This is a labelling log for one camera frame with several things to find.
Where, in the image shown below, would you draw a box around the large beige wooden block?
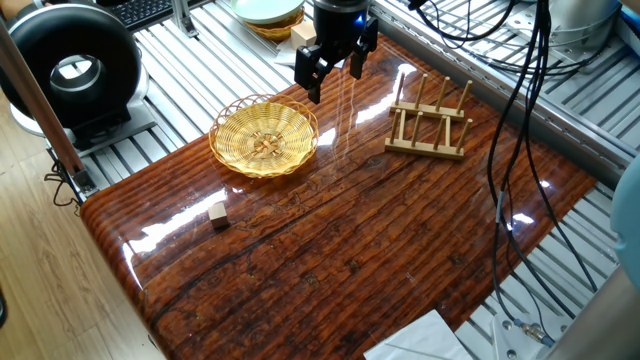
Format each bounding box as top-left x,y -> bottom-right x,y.
290,20 -> 318,51

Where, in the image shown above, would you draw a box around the yellow wicker basket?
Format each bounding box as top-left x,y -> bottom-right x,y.
243,7 -> 306,42

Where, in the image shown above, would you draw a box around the white tissue cloth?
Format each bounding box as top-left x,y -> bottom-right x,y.
273,37 -> 346,69

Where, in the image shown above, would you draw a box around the wood-grain table cover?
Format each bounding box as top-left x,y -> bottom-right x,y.
79,32 -> 599,360

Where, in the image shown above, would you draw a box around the white paper sheet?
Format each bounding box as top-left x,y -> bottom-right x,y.
363,308 -> 474,360

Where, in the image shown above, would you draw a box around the black keyboard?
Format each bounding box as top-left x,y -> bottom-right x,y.
107,0 -> 176,32

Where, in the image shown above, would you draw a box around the pale green plate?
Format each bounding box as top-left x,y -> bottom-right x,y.
229,0 -> 306,25

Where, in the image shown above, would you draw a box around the black cable with grey sleeve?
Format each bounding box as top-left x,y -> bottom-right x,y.
487,0 -> 556,349

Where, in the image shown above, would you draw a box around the aluminium frame post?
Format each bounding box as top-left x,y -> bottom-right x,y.
0,22 -> 99,197
169,0 -> 200,39

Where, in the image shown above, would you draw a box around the small wooden cube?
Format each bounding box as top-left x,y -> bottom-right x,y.
207,202 -> 230,230

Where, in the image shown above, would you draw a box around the silver metal pedestal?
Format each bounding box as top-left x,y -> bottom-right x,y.
544,0 -> 622,51

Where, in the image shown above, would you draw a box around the thin black floor cable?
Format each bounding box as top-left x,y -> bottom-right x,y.
43,158 -> 82,210

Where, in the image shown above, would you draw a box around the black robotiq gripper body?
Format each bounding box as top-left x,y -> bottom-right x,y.
312,0 -> 372,62

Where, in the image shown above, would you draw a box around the wooden peg dish rack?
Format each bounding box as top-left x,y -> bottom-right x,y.
384,71 -> 474,161

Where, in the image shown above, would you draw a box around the black ring-shaped device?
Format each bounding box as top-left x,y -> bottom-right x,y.
0,3 -> 150,151

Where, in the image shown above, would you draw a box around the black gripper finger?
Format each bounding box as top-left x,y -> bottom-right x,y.
349,16 -> 380,81
293,44 -> 336,106

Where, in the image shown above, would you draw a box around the silver mount plate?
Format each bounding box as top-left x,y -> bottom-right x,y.
504,2 -> 620,76
489,312 -> 576,360

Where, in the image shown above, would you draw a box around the thin black cable loops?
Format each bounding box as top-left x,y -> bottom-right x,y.
407,0 -> 609,77

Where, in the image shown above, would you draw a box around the thick black cable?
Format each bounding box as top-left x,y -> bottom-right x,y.
519,0 -> 601,294

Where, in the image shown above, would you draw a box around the yellow wicker basket dish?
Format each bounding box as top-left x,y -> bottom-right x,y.
208,93 -> 320,179

